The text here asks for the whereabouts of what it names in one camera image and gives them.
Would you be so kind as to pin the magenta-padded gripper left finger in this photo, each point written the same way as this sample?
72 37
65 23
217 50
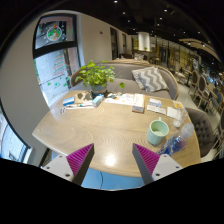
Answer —
74 163

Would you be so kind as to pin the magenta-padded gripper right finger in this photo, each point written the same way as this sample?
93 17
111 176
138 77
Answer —
151 163

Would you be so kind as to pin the clear blue-labelled drink bottle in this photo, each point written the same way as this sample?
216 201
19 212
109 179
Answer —
176 144

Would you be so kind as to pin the mint green mug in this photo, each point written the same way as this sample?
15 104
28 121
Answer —
156 136

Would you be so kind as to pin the clear plastic cup with straw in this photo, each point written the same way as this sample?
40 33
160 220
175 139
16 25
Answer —
178 121

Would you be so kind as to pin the flat blue white box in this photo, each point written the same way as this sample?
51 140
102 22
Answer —
155 102

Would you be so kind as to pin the white tissue box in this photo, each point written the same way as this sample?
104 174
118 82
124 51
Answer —
138 103

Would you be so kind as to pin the grey tufted armchair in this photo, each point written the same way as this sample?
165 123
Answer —
203 130

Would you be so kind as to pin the small blue white box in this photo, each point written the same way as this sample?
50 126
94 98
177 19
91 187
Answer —
97 100

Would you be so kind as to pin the white leaflets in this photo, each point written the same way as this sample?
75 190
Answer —
121 99

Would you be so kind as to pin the grey curved sofa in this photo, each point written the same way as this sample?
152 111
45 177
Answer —
128 85

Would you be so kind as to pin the grey white chevron cushion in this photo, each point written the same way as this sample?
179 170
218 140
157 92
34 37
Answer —
150 80

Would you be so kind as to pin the green potted plant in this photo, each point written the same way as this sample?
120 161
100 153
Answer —
96 75

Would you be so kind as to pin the group of dining chairs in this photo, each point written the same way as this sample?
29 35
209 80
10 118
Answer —
201 86

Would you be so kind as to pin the colourful window poster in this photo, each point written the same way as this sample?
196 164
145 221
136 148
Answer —
55 31

